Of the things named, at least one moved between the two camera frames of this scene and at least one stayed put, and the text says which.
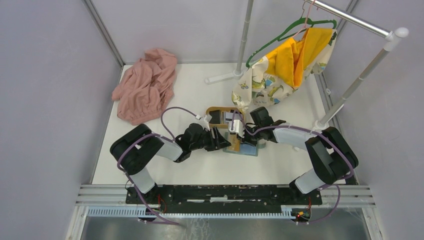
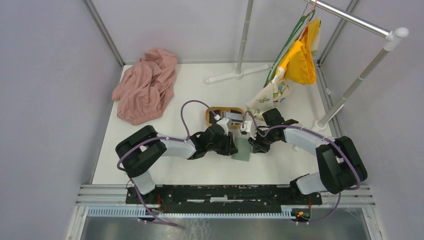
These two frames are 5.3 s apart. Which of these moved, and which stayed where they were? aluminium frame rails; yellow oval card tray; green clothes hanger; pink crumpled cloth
Moved: green clothes hanger
Stayed: yellow oval card tray; pink crumpled cloth; aluminium frame rails
